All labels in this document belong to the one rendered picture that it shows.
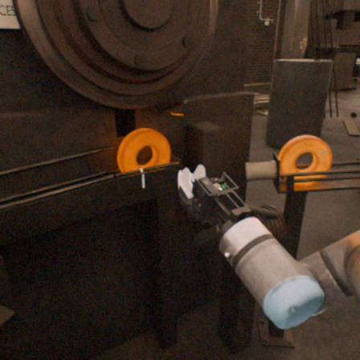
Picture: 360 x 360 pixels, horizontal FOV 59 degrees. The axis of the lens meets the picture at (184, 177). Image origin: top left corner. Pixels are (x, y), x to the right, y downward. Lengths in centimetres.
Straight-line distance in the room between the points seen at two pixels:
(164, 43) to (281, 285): 54
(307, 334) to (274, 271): 93
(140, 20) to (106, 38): 8
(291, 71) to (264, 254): 295
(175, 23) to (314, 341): 119
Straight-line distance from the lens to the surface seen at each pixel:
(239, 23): 116
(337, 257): 62
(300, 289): 51
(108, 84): 76
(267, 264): 52
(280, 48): 520
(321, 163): 102
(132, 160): 86
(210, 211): 61
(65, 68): 76
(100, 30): 69
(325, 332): 147
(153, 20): 72
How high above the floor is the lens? 103
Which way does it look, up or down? 23 degrees down
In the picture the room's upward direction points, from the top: straight up
